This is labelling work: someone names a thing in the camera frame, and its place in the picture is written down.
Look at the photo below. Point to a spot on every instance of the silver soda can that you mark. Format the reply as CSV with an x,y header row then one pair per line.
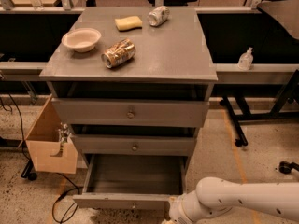
x,y
158,16

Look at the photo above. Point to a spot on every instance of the clear sanitizer pump bottle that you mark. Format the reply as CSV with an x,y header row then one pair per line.
x,y
245,60

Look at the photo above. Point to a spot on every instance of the grey drawer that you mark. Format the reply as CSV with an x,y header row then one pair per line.
x,y
133,145
131,112
132,182

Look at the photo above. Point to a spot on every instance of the yellow sponge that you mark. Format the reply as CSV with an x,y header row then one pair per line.
x,y
128,23

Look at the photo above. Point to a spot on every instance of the white foam-padded gripper body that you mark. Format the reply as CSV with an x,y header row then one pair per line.
x,y
177,211

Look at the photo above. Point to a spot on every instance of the cardboard box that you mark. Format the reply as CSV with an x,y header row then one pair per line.
x,y
46,151

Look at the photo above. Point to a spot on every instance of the black table leg frame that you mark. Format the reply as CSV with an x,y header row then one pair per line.
x,y
289,93

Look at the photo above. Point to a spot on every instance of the grey middle drawer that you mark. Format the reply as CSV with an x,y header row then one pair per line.
x,y
133,145

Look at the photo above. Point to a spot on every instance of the gold crushed soda can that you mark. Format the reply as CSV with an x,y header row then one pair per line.
x,y
119,53

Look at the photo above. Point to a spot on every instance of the white paper bowl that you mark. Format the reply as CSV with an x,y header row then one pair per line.
x,y
81,40

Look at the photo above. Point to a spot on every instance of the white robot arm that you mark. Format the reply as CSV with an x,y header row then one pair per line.
x,y
214,197

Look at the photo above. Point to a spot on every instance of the grey drawer cabinet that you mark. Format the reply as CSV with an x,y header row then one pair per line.
x,y
171,63

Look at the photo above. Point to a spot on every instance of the grey top drawer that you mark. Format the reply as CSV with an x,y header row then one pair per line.
x,y
131,112

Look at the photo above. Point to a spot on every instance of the black caster wheel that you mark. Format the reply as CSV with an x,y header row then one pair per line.
x,y
286,167

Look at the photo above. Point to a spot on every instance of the grey bottom drawer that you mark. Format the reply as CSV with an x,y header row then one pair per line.
x,y
132,182

